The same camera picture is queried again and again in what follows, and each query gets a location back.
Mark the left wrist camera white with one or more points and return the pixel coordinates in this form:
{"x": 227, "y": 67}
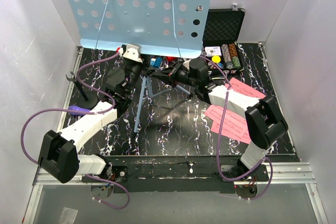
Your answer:
{"x": 133, "y": 52}

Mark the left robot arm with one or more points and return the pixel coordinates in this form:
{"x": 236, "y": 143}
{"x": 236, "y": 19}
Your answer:
{"x": 59, "y": 151}

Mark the blue toy brick block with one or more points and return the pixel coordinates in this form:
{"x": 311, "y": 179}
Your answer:
{"x": 156, "y": 62}

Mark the white card deck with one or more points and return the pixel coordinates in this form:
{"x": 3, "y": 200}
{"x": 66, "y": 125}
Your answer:
{"x": 213, "y": 51}

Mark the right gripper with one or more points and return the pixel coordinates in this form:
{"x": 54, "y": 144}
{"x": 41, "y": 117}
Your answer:
{"x": 167, "y": 76}

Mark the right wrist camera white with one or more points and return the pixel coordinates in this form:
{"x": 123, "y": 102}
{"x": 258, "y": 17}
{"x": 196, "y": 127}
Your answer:
{"x": 186, "y": 64}

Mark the black microphone stand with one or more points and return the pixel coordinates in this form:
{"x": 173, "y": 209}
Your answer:
{"x": 87, "y": 99}

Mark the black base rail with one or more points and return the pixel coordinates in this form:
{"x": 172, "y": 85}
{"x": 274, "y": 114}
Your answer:
{"x": 169, "y": 174}

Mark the black poker chip case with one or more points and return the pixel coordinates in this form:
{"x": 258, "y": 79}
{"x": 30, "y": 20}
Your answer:
{"x": 222, "y": 29}

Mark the light blue music stand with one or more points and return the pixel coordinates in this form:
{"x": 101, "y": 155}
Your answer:
{"x": 161, "y": 27}

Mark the yellow round chip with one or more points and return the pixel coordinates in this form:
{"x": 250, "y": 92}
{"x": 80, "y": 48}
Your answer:
{"x": 216, "y": 59}

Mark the pink sheet music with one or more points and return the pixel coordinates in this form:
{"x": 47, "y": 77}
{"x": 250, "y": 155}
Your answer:
{"x": 234, "y": 126}
{"x": 245, "y": 89}

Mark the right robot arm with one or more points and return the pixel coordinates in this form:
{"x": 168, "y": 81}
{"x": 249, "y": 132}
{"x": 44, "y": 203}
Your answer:
{"x": 265, "y": 122}

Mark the purple toy microphone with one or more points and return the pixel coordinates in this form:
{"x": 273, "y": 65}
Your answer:
{"x": 75, "y": 110}

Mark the red toy brick block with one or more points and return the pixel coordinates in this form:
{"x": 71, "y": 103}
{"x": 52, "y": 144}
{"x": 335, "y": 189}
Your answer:
{"x": 170, "y": 59}

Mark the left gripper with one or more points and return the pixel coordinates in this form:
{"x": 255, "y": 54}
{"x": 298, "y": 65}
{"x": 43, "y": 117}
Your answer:
{"x": 140, "y": 64}

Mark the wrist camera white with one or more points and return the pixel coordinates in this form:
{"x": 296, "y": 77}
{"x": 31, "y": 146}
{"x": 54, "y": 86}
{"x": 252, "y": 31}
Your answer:
{"x": 186, "y": 64}
{"x": 133, "y": 52}

